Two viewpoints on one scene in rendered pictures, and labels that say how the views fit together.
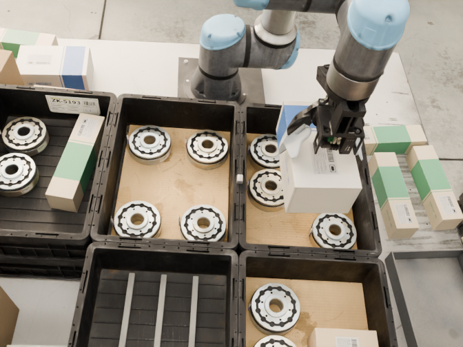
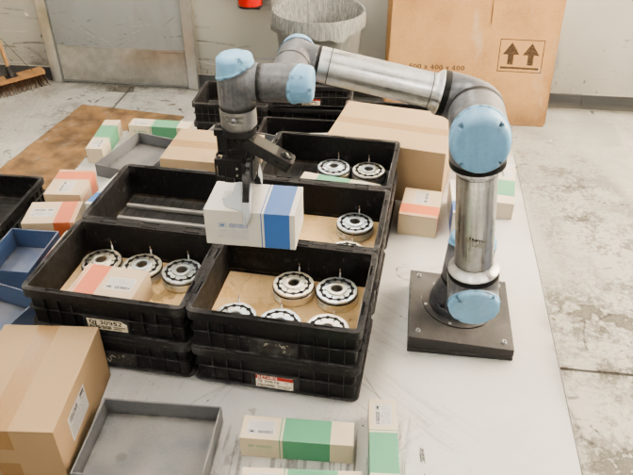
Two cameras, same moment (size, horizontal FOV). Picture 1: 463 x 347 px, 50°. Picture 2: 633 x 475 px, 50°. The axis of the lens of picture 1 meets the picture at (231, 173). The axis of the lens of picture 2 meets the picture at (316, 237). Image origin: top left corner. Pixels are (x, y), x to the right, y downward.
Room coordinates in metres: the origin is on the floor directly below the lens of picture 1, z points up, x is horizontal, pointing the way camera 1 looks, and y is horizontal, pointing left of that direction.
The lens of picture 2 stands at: (1.10, -1.33, 1.93)
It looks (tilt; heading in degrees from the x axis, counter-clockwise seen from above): 35 degrees down; 107
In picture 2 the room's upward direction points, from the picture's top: straight up
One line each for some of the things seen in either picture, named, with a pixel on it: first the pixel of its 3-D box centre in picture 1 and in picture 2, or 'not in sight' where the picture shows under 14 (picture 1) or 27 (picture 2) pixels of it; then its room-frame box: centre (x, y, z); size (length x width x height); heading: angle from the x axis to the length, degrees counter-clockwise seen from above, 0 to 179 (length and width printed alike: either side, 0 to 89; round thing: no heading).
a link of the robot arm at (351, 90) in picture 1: (355, 75); (237, 117); (0.56, -0.16, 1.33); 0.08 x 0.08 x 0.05
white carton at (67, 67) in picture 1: (55, 71); (468, 208); (1.02, 0.56, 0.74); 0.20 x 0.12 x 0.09; 102
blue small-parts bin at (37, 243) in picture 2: not in sight; (22, 258); (-0.19, -0.08, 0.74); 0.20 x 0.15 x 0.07; 101
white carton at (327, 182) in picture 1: (315, 155); (255, 214); (0.59, -0.15, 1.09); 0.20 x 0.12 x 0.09; 10
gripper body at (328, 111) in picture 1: (340, 113); (237, 152); (0.56, -0.16, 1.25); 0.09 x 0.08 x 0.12; 10
